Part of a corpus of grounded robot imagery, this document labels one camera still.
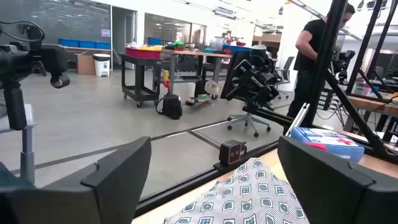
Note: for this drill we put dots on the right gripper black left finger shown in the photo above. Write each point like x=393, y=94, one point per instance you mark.
x=102, y=193

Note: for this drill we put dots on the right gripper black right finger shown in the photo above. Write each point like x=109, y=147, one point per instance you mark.
x=329, y=193

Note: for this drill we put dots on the grey patterned hospital gown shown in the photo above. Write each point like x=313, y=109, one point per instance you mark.
x=248, y=199

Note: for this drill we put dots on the black background robot arm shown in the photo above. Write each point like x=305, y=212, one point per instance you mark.
x=342, y=65

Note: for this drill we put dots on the red plastic bin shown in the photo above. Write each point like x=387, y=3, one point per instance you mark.
x=143, y=53

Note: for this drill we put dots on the large blue storage bin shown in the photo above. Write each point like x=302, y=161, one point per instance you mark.
x=236, y=49

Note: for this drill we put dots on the blue first aid kit box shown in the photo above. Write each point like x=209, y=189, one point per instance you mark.
x=329, y=140

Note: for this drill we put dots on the silver aluminium extrusion bar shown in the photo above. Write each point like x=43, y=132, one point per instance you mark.
x=297, y=119

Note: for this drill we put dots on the wooden background table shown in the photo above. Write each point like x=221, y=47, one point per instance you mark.
x=370, y=104

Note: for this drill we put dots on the black backpack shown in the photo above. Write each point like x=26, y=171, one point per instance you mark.
x=172, y=107

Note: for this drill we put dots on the black utility cart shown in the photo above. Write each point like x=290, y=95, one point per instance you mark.
x=136, y=81

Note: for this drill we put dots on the white trash can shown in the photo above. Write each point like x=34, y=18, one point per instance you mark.
x=101, y=65

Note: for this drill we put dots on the brown cardboard box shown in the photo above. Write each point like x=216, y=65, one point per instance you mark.
x=85, y=65

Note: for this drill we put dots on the grey office chair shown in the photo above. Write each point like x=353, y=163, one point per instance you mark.
x=286, y=71

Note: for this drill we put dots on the black loaded office chair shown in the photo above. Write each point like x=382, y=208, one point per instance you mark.
x=252, y=81

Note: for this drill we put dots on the person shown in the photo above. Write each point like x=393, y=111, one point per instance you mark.
x=311, y=46

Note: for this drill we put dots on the white round bag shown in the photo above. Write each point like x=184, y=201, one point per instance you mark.
x=211, y=87

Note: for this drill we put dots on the wooden workbench with grey legs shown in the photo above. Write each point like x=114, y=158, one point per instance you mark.
x=199, y=53

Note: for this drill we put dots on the black table edge rail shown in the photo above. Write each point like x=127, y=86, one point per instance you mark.
x=186, y=185

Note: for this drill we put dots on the black diagonal frame strut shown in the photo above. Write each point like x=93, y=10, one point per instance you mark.
x=351, y=109

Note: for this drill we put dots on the black frame base bar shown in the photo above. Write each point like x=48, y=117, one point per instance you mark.
x=273, y=116

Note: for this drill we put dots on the small black table camera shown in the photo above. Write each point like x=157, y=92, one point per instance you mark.
x=230, y=152

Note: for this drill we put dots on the black upright frame post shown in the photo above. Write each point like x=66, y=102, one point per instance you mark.
x=326, y=46

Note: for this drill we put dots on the thin black frame bar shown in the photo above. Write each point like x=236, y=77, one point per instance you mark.
x=363, y=46
x=384, y=34

